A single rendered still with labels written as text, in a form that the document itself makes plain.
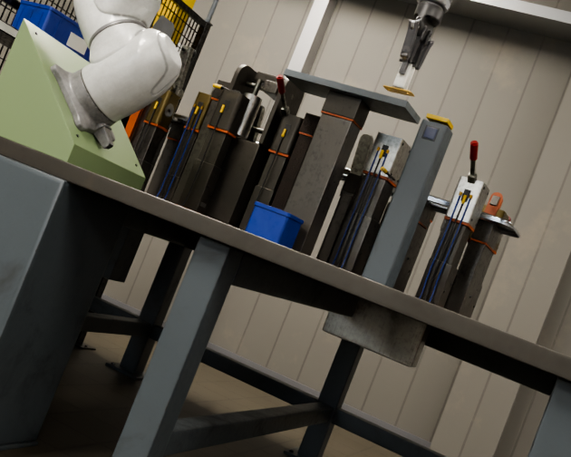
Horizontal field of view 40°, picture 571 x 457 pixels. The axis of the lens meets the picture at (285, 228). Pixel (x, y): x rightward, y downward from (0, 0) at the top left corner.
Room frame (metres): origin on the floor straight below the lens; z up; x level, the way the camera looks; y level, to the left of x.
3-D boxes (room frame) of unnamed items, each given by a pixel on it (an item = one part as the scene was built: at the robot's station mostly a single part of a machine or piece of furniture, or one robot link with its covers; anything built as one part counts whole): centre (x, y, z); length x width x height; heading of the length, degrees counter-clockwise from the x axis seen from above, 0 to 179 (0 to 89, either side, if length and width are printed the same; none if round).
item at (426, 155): (2.02, -0.27, 0.92); 0.08 x 0.08 x 0.44; 64
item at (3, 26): (2.75, 0.92, 1.01); 0.90 x 0.22 x 0.03; 154
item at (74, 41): (2.70, 0.95, 1.09); 0.30 x 0.17 x 0.13; 148
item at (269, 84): (2.40, 0.21, 0.94); 0.18 x 0.13 x 0.49; 64
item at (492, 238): (2.26, -0.54, 0.84); 0.12 x 0.05 x 0.29; 154
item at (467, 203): (2.12, -0.43, 0.88); 0.12 x 0.07 x 0.36; 154
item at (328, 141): (2.14, -0.03, 0.92); 0.10 x 0.08 x 0.45; 64
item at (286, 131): (2.33, 0.09, 0.89); 0.12 x 0.07 x 0.38; 154
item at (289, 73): (2.14, -0.03, 1.16); 0.37 x 0.14 x 0.02; 64
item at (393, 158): (2.23, -0.19, 0.90); 0.13 x 0.08 x 0.41; 154
